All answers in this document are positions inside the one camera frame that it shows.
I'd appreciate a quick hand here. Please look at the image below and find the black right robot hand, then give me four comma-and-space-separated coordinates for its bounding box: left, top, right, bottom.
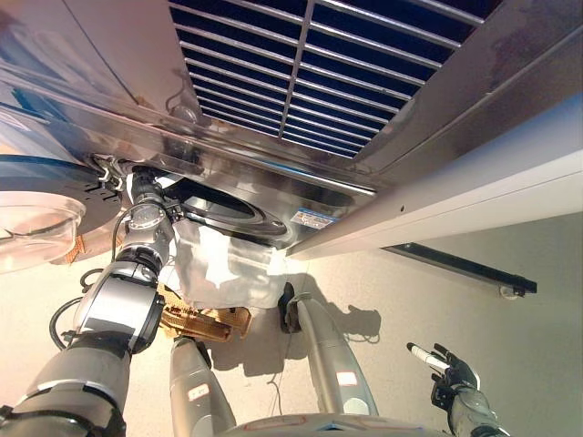
406, 341, 482, 409

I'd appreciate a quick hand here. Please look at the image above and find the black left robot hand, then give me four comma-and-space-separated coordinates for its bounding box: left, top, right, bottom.
128, 166, 163, 201

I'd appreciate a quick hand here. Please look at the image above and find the white garment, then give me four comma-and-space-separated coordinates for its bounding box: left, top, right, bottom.
163, 222, 288, 313

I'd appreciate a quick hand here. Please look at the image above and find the woven wicker laundry basket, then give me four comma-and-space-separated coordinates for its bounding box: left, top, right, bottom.
157, 281, 254, 345

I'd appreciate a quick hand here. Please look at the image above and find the grey front-load washing machine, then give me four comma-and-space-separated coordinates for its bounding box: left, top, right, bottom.
81, 152, 352, 251

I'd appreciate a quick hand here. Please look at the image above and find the round glass washer door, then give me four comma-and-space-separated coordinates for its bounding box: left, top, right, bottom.
0, 154, 127, 274

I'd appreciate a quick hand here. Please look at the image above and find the silver robot torso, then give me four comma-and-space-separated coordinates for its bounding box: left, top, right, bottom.
222, 412, 450, 437

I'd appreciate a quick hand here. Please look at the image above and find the blue energy label sticker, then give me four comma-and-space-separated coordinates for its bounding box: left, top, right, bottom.
291, 209, 332, 231

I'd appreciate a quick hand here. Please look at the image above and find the silver left robot leg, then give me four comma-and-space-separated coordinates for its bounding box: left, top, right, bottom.
169, 336, 238, 437

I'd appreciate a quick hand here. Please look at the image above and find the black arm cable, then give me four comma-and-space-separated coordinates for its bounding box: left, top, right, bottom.
48, 208, 133, 351

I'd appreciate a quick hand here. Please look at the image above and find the black metal frame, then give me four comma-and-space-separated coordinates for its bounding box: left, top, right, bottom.
382, 242, 537, 297

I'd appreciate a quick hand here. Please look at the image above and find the thin floor cord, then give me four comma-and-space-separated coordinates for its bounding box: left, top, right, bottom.
266, 336, 297, 413

